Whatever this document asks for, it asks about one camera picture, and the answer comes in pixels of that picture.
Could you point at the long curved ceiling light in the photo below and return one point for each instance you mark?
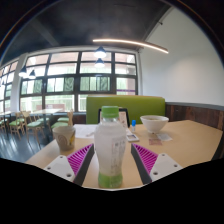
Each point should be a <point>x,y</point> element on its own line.
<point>133,42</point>

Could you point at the green-capped clear drink bottle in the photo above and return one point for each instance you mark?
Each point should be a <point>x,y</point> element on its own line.
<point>110,146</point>

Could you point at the white ceramic bowl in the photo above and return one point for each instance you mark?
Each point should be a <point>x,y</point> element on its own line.
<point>154,123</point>

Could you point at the wooden chairs with green seats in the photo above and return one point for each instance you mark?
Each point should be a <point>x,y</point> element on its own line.
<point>33,124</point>

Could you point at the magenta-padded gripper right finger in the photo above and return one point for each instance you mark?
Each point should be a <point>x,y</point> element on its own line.
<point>165,165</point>

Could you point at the green upholstered bench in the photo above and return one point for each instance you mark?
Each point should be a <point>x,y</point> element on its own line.
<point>143,105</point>

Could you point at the small dark-edged card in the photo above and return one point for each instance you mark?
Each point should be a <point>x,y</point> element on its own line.
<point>132,137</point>

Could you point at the brown flat packet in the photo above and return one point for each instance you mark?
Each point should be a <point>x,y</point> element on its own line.
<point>155,141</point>

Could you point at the dark pendant ceiling lamps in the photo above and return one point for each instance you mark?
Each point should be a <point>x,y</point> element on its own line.
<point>100,53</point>

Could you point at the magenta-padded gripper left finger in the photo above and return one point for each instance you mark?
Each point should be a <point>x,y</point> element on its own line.
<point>58,166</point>

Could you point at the beige paper cup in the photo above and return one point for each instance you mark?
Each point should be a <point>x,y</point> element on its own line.
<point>64,137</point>

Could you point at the white paper sheet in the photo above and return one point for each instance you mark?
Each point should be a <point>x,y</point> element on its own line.
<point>85,131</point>

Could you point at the white napkin packet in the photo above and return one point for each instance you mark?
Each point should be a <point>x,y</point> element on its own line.
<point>164,136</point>

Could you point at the large dark-framed window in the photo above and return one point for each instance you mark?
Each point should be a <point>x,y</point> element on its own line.
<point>63,69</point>

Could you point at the wooden dining table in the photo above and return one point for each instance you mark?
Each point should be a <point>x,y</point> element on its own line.
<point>45,111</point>

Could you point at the small blue-capped bottle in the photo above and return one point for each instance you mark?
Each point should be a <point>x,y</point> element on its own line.
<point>133,125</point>

